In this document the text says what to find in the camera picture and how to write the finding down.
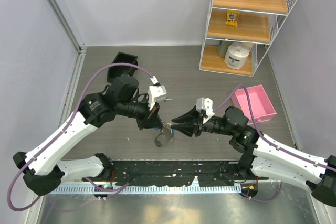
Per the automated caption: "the white paper roll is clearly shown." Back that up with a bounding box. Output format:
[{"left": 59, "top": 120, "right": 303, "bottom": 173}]
[{"left": 224, "top": 42, "right": 254, "bottom": 70}]

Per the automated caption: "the pink plastic tray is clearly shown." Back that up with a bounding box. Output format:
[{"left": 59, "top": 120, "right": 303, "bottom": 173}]
[{"left": 232, "top": 85, "right": 277, "bottom": 125}]

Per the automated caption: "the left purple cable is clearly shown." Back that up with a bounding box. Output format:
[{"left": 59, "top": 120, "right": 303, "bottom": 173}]
[{"left": 7, "top": 62, "right": 158, "bottom": 212}]

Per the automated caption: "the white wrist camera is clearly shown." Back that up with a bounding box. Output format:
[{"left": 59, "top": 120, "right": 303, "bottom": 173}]
[
  {"left": 148, "top": 76, "right": 167, "bottom": 110},
  {"left": 196, "top": 97, "right": 214, "bottom": 119}
]

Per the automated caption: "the grey can on shelf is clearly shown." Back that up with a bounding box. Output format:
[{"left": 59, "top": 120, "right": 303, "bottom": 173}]
[{"left": 217, "top": 40, "right": 232, "bottom": 58}]

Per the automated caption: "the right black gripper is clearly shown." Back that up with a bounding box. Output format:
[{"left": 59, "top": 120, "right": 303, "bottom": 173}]
[{"left": 171, "top": 104, "right": 235, "bottom": 137}]

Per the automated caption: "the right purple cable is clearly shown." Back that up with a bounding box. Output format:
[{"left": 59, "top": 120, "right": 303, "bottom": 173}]
[{"left": 214, "top": 84, "right": 336, "bottom": 203}]

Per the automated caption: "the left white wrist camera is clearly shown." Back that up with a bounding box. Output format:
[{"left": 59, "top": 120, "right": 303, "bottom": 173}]
[{"left": 148, "top": 76, "right": 167, "bottom": 110}]

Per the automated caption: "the silver keyring chain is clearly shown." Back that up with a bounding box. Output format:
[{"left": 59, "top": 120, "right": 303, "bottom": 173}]
[{"left": 153, "top": 122, "right": 176, "bottom": 148}]

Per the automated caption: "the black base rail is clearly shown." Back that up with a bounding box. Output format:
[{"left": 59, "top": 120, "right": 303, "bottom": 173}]
[{"left": 89, "top": 161, "right": 256, "bottom": 187}]

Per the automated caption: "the white wire wooden shelf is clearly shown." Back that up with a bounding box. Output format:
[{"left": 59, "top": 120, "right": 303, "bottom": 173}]
[{"left": 199, "top": 0, "right": 297, "bottom": 76}]

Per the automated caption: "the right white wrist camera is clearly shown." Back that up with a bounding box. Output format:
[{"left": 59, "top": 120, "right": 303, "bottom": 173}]
[{"left": 196, "top": 97, "right": 214, "bottom": 119}]

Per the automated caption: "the yellow snack bag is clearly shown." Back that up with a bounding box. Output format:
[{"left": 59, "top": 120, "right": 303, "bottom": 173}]
[{"left": 225, "top": 10, "right": 240, "bottom": 27}]

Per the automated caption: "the black plastic bin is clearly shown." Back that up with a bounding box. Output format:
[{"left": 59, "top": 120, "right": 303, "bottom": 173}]
[{"left": 107, "top": 52, "right": 138, "bottom": 83}]

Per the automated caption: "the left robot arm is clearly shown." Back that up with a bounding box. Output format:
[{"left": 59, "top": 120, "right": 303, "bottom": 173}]
[{"left": 13, "top": 75, "right": 167, "bottom": 196}]

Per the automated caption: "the purple cable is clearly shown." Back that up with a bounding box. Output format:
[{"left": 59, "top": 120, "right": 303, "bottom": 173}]
[
  {"left": 214, "top": 84, "right": 336, "bottom": 203},
  {"left": 7, "top": 62, "right": 158, "bottom": 212}
]

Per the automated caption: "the white slotted cable duct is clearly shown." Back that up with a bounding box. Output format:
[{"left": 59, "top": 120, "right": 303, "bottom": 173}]
[{"left": 50, "top": 183, "right": 242, "bottom": 195}]

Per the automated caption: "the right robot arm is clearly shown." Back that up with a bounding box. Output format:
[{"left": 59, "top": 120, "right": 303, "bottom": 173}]
[{"left": 172, "top": 106, "right": 335, "bottom": 207}]

